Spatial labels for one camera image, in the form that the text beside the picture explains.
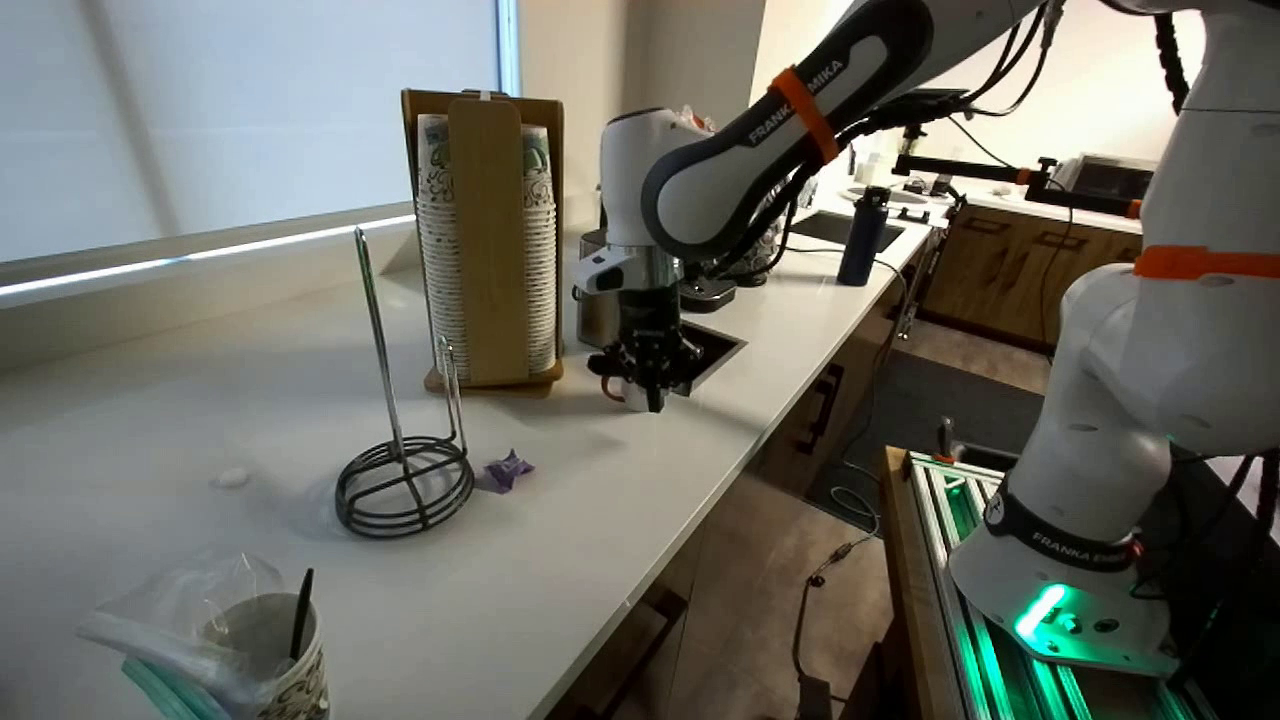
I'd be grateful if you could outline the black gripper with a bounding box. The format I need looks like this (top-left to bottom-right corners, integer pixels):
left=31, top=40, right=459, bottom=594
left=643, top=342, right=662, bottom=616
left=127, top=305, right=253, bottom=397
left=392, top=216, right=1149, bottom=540
left=583, top=248, right=713, bottom=415

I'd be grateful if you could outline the aluminium rail robot base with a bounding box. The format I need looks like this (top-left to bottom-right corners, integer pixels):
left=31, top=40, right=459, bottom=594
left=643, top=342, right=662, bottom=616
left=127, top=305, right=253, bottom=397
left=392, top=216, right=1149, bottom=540
left=876, top=445, right=1204, bottom=720

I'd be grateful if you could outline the patterned paper cup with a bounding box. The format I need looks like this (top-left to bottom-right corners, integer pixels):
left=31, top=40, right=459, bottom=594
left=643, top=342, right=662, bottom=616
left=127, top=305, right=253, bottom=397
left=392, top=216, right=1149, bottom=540
left=195, top=589, right=338, bottom=720

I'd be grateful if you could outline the black and steel bin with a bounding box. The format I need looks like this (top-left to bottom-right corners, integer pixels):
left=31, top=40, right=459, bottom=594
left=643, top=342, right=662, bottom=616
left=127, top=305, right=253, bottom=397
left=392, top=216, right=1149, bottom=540
left=574, top=272, right=630, bottom=355

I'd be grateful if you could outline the steel sink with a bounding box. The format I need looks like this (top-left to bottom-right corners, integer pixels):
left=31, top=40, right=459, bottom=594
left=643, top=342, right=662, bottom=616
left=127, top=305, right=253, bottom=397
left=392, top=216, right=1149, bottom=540
left=672, top=316, right=749, bottom=401

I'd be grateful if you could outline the stack of patterned paper cups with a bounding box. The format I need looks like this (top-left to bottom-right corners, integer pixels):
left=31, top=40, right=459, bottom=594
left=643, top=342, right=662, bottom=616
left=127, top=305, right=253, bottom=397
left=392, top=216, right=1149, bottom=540
left=518, top=121, right=563, bottom=379
left=412, top=106, right=473, bottom=383

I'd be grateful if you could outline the small purple wrapper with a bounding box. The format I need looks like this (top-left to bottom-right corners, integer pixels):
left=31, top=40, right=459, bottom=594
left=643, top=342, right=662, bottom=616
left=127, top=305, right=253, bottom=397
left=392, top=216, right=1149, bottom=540
left=478, top=448, right=541, bottom=500

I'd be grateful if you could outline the black flat mat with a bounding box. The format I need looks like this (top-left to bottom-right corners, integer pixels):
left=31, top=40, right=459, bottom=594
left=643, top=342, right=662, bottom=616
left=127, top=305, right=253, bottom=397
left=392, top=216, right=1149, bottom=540
left=792, top=209, right=874, bottom=256

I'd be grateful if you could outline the black tumbler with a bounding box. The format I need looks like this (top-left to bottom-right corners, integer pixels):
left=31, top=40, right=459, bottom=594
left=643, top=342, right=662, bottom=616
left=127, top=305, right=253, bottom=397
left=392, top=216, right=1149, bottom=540
left=837, top=182, right=893, bottom=292

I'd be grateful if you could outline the brown wooden cabinet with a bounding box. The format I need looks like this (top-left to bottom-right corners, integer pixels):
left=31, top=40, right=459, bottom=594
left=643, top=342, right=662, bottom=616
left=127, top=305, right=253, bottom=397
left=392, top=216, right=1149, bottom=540
left=917, top=200, right=1154, bottom=358

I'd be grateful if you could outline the black stirrer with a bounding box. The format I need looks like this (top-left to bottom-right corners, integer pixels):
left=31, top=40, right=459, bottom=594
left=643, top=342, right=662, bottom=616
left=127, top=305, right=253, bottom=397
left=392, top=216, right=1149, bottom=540
left=287, top=564, right=320, bottom=662

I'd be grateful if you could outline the white roller window blind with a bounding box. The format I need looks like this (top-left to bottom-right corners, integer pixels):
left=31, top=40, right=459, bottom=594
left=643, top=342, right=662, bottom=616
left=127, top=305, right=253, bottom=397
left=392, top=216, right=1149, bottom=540
left=0, top=0, right=526, bottom=266

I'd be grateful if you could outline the black box device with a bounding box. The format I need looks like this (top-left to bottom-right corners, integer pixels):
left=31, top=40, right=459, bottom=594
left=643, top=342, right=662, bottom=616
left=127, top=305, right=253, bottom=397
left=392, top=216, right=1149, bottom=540
left=1053, top=153, right=1159, bottom=221

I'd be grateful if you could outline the clear plastic bag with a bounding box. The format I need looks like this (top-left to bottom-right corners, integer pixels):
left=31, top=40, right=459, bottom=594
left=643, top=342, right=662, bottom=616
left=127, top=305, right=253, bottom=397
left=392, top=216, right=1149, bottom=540
left=77, top=542, right=332, bottom=720

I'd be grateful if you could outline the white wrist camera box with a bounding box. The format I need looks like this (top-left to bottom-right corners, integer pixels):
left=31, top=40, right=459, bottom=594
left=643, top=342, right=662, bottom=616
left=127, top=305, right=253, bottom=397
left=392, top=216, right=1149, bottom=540
left=569, top=238, right=631, bottom=299

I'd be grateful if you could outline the black wire paper towel holder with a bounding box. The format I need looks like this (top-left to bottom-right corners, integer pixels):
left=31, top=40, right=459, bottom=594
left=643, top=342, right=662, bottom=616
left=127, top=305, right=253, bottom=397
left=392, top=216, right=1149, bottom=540
left=332, top=225, right=480, bottom=542

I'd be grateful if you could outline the black floor cable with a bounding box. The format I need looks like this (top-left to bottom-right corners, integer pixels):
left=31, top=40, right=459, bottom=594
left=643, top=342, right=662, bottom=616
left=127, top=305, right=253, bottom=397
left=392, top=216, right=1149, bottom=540
left=783, top=533, right=874, bottom=720

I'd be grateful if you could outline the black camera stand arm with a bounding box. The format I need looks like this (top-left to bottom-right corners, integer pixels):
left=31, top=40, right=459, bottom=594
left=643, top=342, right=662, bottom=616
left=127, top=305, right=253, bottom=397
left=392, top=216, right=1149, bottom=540
left=893, top=121, right=1072, bottom=209

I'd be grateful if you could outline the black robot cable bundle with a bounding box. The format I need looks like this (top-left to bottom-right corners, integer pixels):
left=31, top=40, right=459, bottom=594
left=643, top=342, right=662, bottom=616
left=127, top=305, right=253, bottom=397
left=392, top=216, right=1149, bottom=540
left=783, top=0, right=1072, bottom=272

